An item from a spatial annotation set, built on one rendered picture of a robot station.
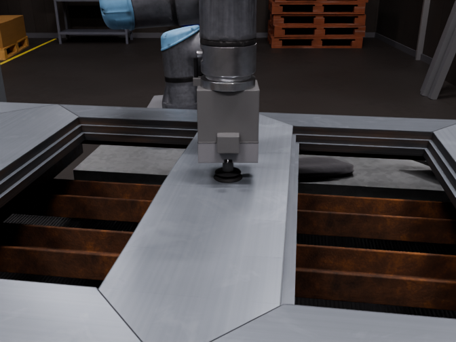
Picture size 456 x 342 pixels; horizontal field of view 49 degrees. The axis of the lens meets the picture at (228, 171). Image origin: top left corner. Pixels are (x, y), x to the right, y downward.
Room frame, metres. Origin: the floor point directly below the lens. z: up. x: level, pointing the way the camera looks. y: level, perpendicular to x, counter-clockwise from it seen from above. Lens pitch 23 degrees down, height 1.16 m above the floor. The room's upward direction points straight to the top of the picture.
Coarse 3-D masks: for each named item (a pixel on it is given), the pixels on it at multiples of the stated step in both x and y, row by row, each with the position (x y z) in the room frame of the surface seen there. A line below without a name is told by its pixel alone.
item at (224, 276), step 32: (128, 256) 0.47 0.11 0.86; (160, 256) 0.47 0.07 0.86; (192, 256) 0.47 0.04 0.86; (224, 256) 0.47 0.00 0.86; (256, 256) 0.47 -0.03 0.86; (128, 288) 0.41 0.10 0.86; (160, 288) 0.41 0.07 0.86; (192, 288) 0.41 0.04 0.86; (224, 288) 0.41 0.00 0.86; (256, 288) 0.41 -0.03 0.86
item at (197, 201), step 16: (160, 192) 0.63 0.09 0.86; (176, 192) 0.63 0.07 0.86; (192, 192) 0.63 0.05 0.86; (208, 192) 0.63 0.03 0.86; (224, 192) 0.63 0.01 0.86; (240, 192) 0.62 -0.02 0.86; (256, 192) 0.62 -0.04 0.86; (272, 192) 0.62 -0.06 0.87; (160, 208) 0.58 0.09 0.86; (176, 208) 0.58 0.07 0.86; (192, 208) 0.58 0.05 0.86; (208, 208) 0.58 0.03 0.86; (224, 208) 0.58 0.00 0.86; (240, 208) 0.58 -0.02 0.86; (256, 208) 0.58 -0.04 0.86; (272, 208) 0.58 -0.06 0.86
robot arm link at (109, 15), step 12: (108, 0) 0.74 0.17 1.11; (120, 0) 0.74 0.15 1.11; (132, 0) 0.74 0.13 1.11; (144, 0) 0.74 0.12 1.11; (156, 0) 0.74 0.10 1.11; (168, 0) 0.74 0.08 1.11; (108, 12) 0.74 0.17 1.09; (120, 12) 0.74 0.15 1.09; (132, 12) 0.74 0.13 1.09; (144, 12) 0.74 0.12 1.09; (156, 12) 0.74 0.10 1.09; (168, 12) 0.74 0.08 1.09; (108, 24) 0.75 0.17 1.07; (120, 24) 0.75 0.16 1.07; (132, 24) 0.75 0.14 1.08; (144, 24) 0.75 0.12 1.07; (156, 24) 0.76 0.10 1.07; (168, 24) 0.76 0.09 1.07
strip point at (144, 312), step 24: (120, 312) 0.37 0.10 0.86; (144, 312) 0.37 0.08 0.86; (168, 312) 0.37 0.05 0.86; (192, 312) 0.37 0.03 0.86; (216, 312) 0.37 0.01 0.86; (240, 312) 0.37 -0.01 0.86; (264, 312) 0.37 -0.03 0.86; (144, 336) 0.34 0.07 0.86; (168, 336) 0.34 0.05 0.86; (192, 336) 0.34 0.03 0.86; (216, 336) 0.34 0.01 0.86
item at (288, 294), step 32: (64, 128) 0.94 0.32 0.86; (96, 128) 0.99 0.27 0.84; (128, 128) 0.98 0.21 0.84; (160, 128) 0.97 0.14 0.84; (192, 128) 0.97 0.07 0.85; (320, 128) 0.93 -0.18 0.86; (32, 160) 0.80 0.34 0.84; (448, 160) 0.79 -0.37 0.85; (0, 192) 0.69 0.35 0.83; (288, 192) 0.67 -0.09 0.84; (448, 192) 0.72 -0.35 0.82; (288, 224) 0.57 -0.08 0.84; (288, 256) 0.49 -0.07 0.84; (288, 288) 0.45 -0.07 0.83
